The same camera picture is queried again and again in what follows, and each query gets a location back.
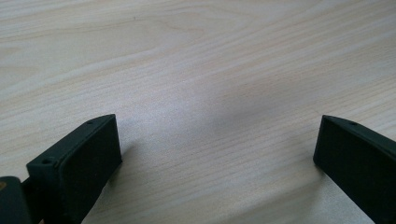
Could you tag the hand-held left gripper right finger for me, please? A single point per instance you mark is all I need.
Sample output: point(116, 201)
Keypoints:
point(358, 165)

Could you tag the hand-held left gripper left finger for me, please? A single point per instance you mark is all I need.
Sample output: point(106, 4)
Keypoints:
point(77, 168)

